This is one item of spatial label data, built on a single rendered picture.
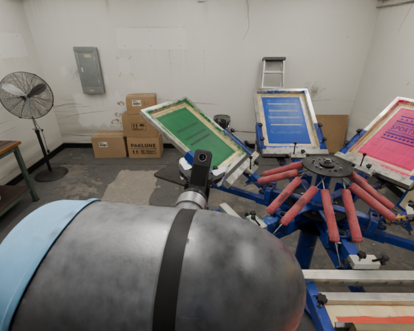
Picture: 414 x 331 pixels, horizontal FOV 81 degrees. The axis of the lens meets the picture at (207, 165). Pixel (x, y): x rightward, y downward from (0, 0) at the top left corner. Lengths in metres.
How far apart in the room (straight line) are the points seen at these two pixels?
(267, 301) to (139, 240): 0.09
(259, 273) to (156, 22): 4.67
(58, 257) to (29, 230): 0.03
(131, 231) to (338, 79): 5.16
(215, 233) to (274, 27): 4.67
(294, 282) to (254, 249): 0.05
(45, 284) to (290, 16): 4.81
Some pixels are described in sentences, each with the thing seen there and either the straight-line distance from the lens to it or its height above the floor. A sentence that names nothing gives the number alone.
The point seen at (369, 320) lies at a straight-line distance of 1.41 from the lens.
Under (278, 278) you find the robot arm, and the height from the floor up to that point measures 1.88.
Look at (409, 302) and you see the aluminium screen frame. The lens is 1.54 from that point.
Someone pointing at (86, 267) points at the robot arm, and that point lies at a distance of 0.18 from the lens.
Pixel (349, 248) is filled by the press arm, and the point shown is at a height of 1.04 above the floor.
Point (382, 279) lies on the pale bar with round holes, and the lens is 1.47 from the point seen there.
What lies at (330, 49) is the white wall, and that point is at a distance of 5.11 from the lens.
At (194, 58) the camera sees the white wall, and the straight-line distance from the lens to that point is 4.68.
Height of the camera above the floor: 2.02
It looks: 27 degrees down
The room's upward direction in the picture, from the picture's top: straight up
